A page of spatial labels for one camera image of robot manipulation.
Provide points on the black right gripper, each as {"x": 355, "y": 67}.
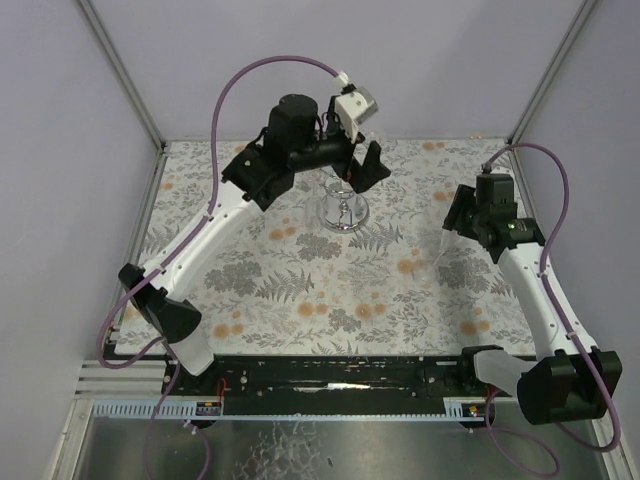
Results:
{"x": 460, "y": 215}

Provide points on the floral patterned table mat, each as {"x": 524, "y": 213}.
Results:
{"x": 277, "y": 288}

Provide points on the chrome wine glass rack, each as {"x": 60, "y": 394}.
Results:
{"x": 342, "y": 210}

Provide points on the grey slotted cable duct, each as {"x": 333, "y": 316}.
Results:
{"x": 305, "y": 408}

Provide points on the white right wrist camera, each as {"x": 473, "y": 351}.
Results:
{"x": 494, "y": 189}

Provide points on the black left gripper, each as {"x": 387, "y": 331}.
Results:
{"x": 351, "y": 160}

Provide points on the clear round wine glass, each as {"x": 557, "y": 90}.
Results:
{"x": 377, "y": 135}

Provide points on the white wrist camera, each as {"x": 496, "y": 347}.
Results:
{"x": 494, "y": 189}
{"x": 353, "y": 107}

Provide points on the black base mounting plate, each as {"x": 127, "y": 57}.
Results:
{"x": 344, "y": 379}

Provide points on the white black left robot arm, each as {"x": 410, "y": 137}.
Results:
{"x": 292, "y": 142}

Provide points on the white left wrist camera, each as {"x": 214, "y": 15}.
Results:
{"x": 353, "y": 107}

